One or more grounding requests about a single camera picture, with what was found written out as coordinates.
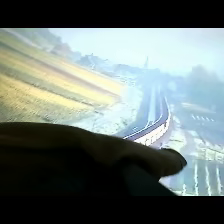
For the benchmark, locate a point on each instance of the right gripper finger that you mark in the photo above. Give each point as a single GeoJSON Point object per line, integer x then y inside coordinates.
{"type": "Point", "coordinates": [146, 184]}

